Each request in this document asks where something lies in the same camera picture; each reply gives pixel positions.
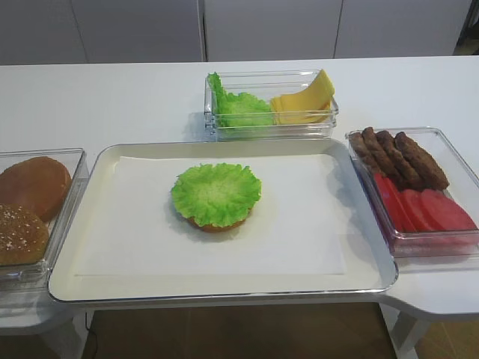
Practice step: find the plain brown bun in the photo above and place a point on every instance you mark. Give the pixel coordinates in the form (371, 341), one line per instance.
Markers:
(39, 184)

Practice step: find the bottom bun half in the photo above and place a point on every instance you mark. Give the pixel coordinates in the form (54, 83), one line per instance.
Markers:
(209, 228)

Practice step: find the clear bun container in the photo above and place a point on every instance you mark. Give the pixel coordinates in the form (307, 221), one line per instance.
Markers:
(33, 276)

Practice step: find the green lettuce leaf on bun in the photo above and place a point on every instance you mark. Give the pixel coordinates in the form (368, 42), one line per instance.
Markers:
(220, 195)

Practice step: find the green lettuce stack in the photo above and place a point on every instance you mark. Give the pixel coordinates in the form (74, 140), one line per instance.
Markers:
(238, 110)

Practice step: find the yellow cheese slices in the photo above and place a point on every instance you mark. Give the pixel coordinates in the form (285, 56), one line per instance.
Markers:
(306, 106)

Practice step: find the clear patty tomato container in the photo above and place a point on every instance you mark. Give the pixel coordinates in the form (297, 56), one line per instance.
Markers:
(462, 189)

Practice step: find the white paper liner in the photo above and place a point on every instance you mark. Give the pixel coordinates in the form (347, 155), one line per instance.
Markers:
(133, 227)

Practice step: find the white serving tray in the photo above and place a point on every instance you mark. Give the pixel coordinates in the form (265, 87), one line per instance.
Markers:
(369, 267)

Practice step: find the sesame top bun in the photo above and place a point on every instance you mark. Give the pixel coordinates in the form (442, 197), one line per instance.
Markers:
(24, 236)

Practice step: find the brown meat patty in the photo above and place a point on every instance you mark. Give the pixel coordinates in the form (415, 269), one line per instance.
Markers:
(359, 146)
(410, 176)
(424, 164)
(381, 157)

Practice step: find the brown meat patty far left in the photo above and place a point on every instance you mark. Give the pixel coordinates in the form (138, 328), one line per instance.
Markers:
(359, 146)

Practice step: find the brown meat patty middle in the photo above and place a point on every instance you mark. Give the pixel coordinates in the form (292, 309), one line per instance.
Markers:
(410, 176)

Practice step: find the brown meat patty right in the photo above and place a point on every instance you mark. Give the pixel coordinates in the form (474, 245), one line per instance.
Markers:
(424, 164)

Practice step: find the red tomato slice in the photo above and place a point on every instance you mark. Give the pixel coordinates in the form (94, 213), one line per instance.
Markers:
(412, 205)
(444, 213)
(386, 190)

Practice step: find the clear lettuce cheese container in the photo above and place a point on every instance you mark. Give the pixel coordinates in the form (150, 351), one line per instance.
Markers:
(265, 86)

